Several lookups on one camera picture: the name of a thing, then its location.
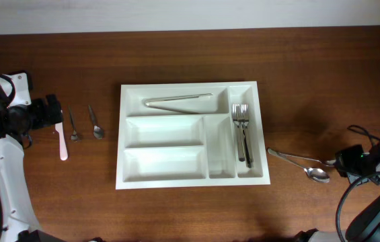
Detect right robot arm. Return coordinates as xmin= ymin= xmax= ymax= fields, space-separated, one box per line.
xmin=292 ymin=125 xmax=380 ymax=241

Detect small thin teaspoon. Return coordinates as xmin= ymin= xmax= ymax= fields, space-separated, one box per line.
xmin=68 ymin=106 xmax=80 ymax=143

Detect steel tongs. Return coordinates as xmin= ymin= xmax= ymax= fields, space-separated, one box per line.
xmin=142 ymin=93 xmax=213 ymax=114

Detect steel fork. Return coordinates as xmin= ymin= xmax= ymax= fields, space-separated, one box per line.
xmin=231 ymin=104 xmax=245 ymax=162
xmin=241 ymin=104 xmax=254 ymax=168

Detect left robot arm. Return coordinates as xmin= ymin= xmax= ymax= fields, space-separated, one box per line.
xmin=0 ymin=71 xmax=69 ymax=241

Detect white cutlery tray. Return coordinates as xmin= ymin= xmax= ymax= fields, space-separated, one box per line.
xmin=116 ymin=81 xmax=270 ymax=190

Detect small steel teaspoon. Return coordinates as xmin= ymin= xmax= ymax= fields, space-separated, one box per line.
xmin=88 ymin=105 xmax=104 ymax=139

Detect large steel spoon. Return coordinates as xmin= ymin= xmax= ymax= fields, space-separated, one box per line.
xmin=278 ymin=152 xmax=336 ymax=167
xmin=267 ymin=148 xmax=330 ymax=184

